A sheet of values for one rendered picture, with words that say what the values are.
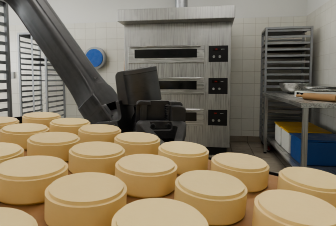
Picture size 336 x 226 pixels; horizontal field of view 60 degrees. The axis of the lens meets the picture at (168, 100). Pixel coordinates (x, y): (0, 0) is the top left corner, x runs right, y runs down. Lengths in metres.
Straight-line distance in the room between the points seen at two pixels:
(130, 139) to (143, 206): 0.14
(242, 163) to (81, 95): 0.36
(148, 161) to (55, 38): 0.38
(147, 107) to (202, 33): 3.74
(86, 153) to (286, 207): 0.16
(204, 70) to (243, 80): 1.19
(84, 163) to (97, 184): 0.06
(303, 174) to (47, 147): 0.22
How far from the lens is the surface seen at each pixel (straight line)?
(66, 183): 0.20
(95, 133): 0.34
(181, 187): 0.20
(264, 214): 0.19
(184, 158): 0.27
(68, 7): 5.87
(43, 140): 0.30
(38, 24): 0.61
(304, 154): 2.69
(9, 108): 3.19
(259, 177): 0.25
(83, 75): 0.54
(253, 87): 5.12
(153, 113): 0.41
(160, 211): 0.17
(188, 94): 4.09
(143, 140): 0.31
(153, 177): 0.22
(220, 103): 4.08
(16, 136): 0.34
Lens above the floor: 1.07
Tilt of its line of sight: 4 degrees down
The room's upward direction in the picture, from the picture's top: straight up
